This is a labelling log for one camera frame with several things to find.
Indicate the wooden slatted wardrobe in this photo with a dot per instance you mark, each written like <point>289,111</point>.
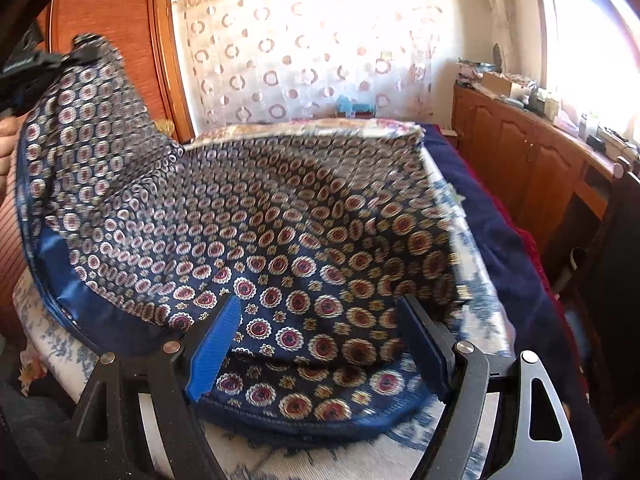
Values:
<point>97,193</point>

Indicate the side window curtain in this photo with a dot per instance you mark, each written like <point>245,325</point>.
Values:
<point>517,26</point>

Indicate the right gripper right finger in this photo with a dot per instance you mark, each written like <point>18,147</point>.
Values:
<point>531,436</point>

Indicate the navy patterned silk garment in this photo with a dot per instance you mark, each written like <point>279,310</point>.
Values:
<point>318,237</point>

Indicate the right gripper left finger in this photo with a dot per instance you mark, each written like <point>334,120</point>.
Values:
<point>108,440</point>

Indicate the cardboard box on cabinet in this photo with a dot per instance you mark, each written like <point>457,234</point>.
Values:
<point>509,85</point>

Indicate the window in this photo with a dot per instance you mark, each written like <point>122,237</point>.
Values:
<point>592,66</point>

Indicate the blue item box by curtain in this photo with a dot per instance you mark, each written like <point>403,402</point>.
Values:
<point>348,108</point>

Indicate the gold embroidered pillow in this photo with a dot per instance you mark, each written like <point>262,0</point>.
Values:
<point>165,126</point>

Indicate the floral quilt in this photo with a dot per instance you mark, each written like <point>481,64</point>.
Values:
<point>375,127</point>

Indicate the wooden low cabinet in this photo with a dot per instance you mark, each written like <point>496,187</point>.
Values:
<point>553,185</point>

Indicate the person's left hand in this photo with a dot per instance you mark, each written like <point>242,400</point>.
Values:
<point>9,128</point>

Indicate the circle patterned sheer curtain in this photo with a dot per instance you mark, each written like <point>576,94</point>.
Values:
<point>279,60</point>

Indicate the blue floral bed sheet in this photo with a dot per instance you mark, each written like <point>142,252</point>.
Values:
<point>411,423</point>

